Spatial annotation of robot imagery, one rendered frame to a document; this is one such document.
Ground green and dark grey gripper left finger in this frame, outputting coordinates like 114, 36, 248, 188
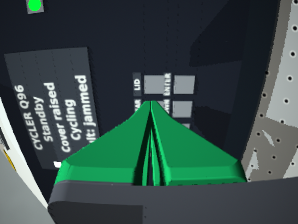
54, 101, 151, 186

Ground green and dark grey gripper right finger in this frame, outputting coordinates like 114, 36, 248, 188
151, 101, 248, 186

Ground white benchtop lab instrument with lid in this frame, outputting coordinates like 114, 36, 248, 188
0, 0, 278, 209

